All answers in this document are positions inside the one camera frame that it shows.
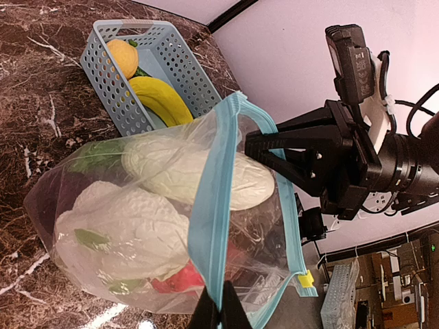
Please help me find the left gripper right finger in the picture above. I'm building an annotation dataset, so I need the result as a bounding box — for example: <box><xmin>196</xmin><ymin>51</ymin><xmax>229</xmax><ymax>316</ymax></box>
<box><xmin>218</xmin><ymin>281</ymin><xmax>252</xmax><ymax>329</ymax></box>

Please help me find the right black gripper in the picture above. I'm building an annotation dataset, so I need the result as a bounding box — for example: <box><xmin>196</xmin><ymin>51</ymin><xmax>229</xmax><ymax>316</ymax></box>
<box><xmin>245</xmin><ymin>100</ymin><xmax>381</xmax><ymax>220</ymax></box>

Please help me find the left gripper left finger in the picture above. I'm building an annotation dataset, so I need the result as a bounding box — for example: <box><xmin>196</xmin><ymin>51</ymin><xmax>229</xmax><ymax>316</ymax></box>
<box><xmin>187</xmin><ymin>287</ymin><xmax>220</xmax><ymax>329</ymax></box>

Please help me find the white cauliflower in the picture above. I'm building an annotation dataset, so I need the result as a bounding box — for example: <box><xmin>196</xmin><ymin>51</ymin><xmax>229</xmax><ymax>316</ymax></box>
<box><xmin>54</xmin><ymin>181</ymin><xmax>189</xmax><ymax>281</ymax></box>

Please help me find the clear zip top bag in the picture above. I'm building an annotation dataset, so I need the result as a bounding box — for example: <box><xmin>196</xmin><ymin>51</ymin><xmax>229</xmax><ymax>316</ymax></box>
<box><xmin>24</xmin><ymin>92</ymin><xmax>318</xmax><ymax>328</ymax></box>

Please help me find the orange fruit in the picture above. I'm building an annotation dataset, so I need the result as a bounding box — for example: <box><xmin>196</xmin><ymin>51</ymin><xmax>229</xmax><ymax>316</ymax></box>
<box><xmin>107</xmin><ymin>39</ymin><xmax>139</xmax><ymax>79</ymax></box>

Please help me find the blue basket in plastic wrap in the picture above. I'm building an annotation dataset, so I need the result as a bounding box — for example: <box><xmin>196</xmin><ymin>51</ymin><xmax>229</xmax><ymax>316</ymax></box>
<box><xmin>320</xmin><ymin>259</ymin><xmax>359</xmax><ymax>329</ymax></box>

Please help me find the yellow banana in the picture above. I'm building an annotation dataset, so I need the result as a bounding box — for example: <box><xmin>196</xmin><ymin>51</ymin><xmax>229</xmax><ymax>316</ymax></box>
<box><xmin>129</xmin><ymin>76</ymin><xmax>193</xmax><ymax>127</ymax></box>

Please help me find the light blue plastic basket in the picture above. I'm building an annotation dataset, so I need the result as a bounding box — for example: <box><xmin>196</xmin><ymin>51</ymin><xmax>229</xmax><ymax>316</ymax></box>
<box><xmin>80</xmin><ymin>19</ymin><xmax>221</xmax><ymax>136</ymax></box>

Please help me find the right black frame post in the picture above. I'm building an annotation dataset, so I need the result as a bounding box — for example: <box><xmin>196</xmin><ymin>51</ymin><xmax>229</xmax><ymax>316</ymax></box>
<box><xmin>207</xmin><ymin>0</ymin><xmax>258</xmax><ymax>34</ymax></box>

